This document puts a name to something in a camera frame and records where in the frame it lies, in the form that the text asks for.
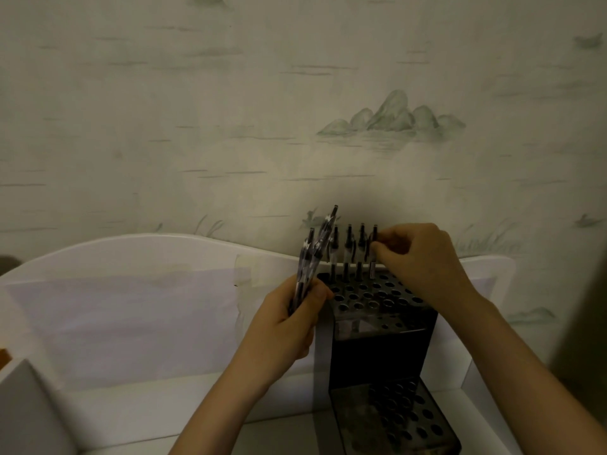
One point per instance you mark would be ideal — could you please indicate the person's left hand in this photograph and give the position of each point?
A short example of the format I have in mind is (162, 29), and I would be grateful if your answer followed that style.
(284, 326)

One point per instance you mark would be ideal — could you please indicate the bunch of black pens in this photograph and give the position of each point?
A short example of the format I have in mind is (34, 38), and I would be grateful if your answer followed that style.
(310, 260)

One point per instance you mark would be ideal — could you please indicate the person's right forearm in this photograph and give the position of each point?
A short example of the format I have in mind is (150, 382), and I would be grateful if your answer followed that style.
(521, 374)

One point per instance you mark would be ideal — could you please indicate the black tiered pen holder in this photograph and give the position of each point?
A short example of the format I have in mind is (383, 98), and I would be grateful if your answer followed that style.
(379, 345)

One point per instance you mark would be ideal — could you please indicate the person's right hand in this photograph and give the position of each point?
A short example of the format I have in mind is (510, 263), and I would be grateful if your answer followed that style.
(427, 265)

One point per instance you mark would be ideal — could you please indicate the white curved-back shelf unit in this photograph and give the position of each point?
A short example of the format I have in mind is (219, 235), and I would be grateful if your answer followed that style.
(142, 407)

